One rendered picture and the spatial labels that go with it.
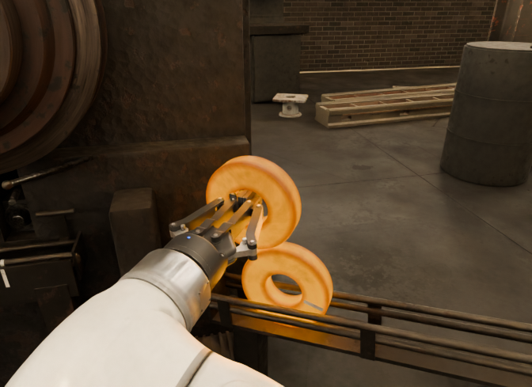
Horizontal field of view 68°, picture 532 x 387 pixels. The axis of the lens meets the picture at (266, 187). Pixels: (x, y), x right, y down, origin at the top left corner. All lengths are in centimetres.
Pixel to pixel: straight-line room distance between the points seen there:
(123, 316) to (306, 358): 120
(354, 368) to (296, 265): 93
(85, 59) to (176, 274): 40
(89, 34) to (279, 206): 39
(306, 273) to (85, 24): 50
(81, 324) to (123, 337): 4
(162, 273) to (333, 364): 116
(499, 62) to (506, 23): 185
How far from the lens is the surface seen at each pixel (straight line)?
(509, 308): 197
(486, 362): 66
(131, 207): 77
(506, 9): 472
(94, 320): 37
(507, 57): 287
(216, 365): 36
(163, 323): 37
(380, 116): 428
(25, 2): 67
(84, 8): 69
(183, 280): 41
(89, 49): 69
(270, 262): 64
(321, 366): 151
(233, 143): 83
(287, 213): 58
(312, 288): 65
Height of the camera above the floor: 114
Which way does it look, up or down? 25 degrees down
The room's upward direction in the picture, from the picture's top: straight up
